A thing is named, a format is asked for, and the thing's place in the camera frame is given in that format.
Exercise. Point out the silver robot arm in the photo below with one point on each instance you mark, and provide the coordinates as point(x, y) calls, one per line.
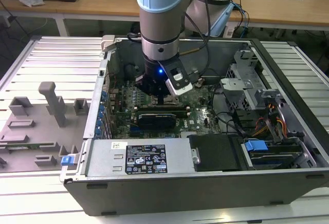
point(159, 23)

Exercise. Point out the blue slot clip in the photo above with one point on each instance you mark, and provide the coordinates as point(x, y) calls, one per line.
point(97, 132)
point(99, 123)
point(102, 109)
point(103, 96)

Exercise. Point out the green motherboard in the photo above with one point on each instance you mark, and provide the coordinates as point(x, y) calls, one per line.
point(195, 121)

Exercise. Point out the CPU socket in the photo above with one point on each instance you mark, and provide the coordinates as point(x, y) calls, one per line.
point(153, 102)

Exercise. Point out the silver drive cage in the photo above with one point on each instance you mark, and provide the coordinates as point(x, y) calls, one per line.
point(239, 85)

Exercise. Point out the green RAM stick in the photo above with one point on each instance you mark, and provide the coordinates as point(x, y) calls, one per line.
point(23, 146)

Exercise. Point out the blue case latch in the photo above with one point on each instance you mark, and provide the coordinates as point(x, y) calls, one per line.
point(66, 160)

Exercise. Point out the pale blue teach pendant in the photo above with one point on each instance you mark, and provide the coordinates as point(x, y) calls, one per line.
point(223, 16)

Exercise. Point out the silver power supply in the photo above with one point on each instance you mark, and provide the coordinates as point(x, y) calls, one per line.
point(102, 157)

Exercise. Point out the hard disk in blue carrier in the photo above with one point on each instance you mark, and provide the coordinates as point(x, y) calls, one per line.
point(257, 147)

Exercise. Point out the black graphics card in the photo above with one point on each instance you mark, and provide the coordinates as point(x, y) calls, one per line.
point(156, 121)

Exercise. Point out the black PC case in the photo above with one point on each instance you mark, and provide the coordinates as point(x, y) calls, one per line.
point(180, 195)

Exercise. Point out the black RAM slot row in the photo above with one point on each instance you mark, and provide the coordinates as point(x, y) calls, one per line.
point(160, 110)

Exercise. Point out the grey parts rack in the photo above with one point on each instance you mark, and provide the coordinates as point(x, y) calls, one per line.
point(38, 131)

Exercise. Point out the small white box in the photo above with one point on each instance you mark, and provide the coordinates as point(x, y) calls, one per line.
point(229, 32)

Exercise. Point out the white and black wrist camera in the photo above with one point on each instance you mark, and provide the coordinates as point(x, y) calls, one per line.
point(180, 80)

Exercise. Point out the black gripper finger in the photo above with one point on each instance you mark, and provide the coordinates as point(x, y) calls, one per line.
point(162, 99)
point(159, 99)

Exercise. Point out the black drive bay cover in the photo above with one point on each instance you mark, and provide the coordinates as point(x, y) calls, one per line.
point(216, 152)

